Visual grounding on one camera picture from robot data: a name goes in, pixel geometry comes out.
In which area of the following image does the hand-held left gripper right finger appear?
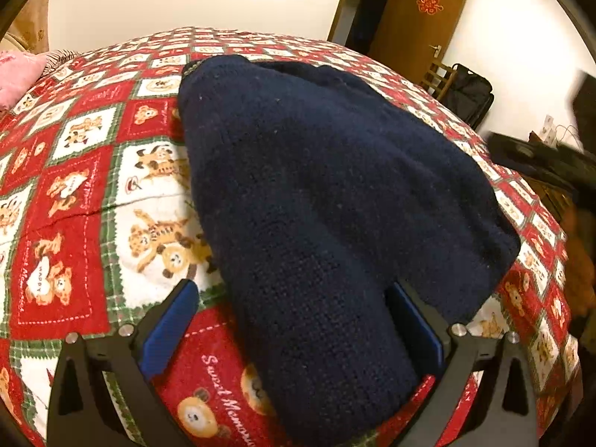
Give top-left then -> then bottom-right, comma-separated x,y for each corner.
384,281 -> 542,447

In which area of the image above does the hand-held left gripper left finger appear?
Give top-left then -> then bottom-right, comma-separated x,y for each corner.
47,278 -> 201,447

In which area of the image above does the navy knit sweater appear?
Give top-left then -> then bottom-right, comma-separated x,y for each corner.
177,54 -> 521,447

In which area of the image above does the brown wooden cabinet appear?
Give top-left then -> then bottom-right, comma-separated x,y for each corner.
527,130 -> 579,230

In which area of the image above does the black bag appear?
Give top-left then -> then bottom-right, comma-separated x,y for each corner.
440,62 -> 495,127

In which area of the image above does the wooden chair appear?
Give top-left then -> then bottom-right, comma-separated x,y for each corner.
420,60 -> 459,99

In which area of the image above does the red bear printed blanket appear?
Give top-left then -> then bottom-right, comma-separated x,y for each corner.
0,25 -> 583,447

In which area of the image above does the brown wooden door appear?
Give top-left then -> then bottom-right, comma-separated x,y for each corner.
369,0 -> 472,88

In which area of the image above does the striped cloth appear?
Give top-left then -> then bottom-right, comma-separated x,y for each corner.
41,48 -> 85,74

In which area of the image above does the pink blanket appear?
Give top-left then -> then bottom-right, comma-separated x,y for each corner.
0,50 -> 48,111

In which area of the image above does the beige patterned curtain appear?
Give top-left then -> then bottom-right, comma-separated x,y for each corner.
6,0 -> 51,55

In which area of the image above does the white wall outlet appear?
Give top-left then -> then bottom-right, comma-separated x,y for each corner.
540,114 -> 560,145

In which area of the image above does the brown door frame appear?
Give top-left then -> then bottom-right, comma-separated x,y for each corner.
326,0 -> 410,57

